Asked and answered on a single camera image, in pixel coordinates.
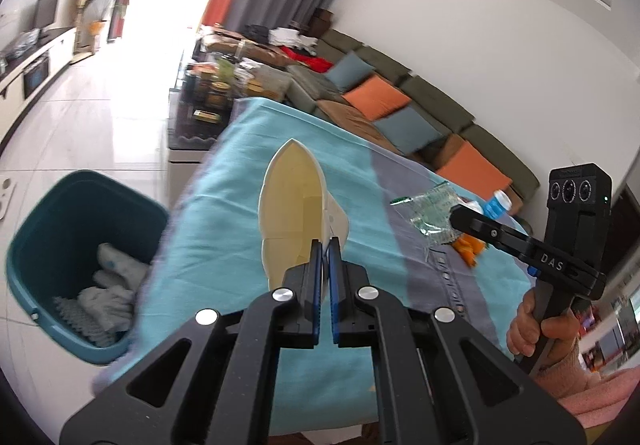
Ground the white folded clothes pile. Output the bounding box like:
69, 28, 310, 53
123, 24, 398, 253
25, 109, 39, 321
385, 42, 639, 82
268, 27, 318, 49

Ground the teal plastic trash bin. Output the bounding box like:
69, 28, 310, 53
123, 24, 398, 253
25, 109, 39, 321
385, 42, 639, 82
6, 170, 168, 365

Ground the clear green snack wrapper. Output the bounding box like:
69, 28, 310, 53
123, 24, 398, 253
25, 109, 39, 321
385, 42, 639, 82
390, 183, 463, 247

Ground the person's right hand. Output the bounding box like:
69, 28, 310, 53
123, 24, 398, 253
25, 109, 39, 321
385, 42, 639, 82
506, 289, 580, 365

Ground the olive green sectional sofa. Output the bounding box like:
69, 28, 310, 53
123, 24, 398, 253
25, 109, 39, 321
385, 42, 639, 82
277, 29, 540, 215

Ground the white bathroom scale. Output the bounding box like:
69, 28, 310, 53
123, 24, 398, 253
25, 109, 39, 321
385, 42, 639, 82
0, 176, 15, 220

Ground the orange cushion far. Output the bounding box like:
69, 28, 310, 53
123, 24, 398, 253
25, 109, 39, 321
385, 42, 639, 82
343, 75, 411, 121

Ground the orange cushion near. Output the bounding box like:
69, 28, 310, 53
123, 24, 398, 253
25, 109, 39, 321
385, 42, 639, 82
437, 142, 512, 200

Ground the grey tissue in bin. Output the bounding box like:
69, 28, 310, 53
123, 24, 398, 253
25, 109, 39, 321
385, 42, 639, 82
52, 241, 151, 349

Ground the blue-grey cushion near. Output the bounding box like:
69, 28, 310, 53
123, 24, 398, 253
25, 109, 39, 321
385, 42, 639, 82
373, 106, 444, 154

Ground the orange peel piece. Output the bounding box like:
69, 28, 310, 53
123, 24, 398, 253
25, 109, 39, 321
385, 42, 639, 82
450, 234, 487, 269

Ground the orange cushion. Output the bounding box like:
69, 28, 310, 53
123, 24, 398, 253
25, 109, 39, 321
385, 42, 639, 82
437, 142, 512, 200
343, 75, 411, 121

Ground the cream paper cup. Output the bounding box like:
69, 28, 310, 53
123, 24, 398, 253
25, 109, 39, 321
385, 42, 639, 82
258, 138, 349, 290

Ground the blue-grey cushion far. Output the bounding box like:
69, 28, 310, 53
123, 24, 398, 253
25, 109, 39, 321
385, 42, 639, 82
326, 52, 374, 93

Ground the blue white-capped bottle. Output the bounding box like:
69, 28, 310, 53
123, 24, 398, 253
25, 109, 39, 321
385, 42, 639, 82
483, 190, 512, 220

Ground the blue-grey cushion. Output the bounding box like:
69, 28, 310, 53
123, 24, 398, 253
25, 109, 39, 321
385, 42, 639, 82
373, 106, 444, 154
326, 52, 374, 93

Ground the small black monitor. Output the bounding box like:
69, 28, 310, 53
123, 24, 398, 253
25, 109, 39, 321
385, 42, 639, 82
32, 0, 58, 30

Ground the teal and grey tablecloth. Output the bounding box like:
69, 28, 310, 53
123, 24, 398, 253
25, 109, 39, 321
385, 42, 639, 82
92, 96, 536, 435

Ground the red cloth on sofa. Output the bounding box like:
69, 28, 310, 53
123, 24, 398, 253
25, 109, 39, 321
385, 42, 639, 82
279, 46, 333, 73

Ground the dark cluttered coffee table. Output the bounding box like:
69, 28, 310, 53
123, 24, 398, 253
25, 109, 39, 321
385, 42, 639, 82
166, 54, 240, 163

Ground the pink sleeved right forearm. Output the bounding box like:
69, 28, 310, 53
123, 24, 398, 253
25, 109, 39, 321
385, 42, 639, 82
534, 344, 640, 429

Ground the white TV cabinet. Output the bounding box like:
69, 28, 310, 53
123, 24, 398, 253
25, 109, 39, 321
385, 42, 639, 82
0, 27, 76, 150

